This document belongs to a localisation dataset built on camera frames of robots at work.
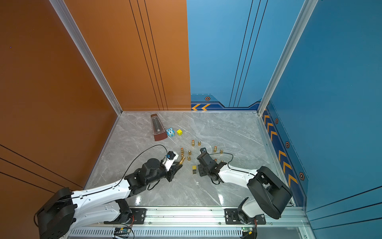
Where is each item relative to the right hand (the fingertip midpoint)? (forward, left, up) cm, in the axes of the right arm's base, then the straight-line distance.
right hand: (202, 166), depth 90 cm
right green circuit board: (-31, -23, -4) cm, 38 cm away
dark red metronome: (+21, +29, +7) cm, 36 cm away
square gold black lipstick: (-4, +4, +6) cm, 8 cm away
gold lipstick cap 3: (+9, +8, +2) cm, 12 cm away
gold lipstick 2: (+15, +6, +3) cm, 17 cm away
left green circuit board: (-32, +40, -3) cm, 51 cm away
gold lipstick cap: (+16, +1, +1) cm, 16 cm away
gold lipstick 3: (+11, -8, +2) cm, 14 cm away
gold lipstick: (-3, +11, +15) cm, 19 cm away
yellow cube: (+25, +16, +2) cm, 29 cm away
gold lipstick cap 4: (+5, +8, +2) cm, 10 cm away
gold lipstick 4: (+10, +13, +3) cm, 16 cm away
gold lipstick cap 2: (+10, -13, +1) cm, 16 cm away
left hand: (-3, +12, +12) cm, 17 cm away
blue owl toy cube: (+25, +22, +2) cm, 33 cm away
